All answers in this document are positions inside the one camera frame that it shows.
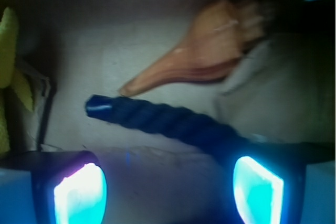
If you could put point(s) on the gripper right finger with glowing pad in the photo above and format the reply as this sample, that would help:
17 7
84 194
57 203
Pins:
278 183

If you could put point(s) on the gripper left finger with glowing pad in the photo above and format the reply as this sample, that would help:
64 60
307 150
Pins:
52 187

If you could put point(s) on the yellow microfibre cloth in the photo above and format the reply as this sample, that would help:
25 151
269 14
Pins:
10 75

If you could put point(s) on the orange conch seashell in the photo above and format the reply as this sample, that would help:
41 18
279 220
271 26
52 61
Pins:
210 50

